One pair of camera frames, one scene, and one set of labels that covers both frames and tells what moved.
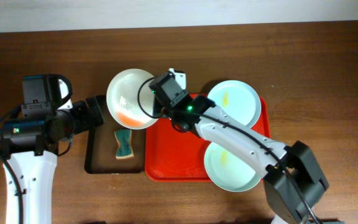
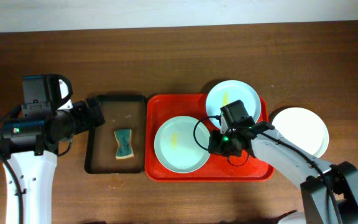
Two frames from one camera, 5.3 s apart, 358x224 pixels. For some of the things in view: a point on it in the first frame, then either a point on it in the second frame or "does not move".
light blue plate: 238,100 does not move
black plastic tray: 100,148 does not move
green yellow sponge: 125,147 does not move
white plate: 130,101 → 302,127
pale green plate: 227,172 → 181,144
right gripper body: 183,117 → 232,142
